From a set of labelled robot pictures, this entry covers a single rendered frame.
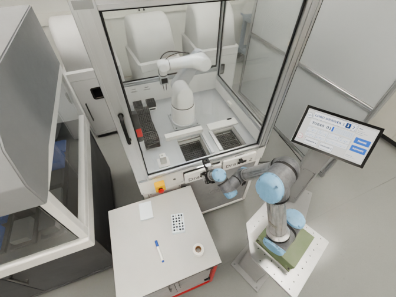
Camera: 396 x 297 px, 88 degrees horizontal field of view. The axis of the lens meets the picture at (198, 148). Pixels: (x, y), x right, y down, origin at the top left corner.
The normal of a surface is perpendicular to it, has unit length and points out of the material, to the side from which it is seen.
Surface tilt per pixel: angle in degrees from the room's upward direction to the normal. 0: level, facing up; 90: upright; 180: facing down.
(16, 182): 69
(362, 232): 0
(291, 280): 0
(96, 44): 90
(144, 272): 0
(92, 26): 90
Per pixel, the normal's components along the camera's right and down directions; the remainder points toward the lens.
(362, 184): 0.01, -0.66
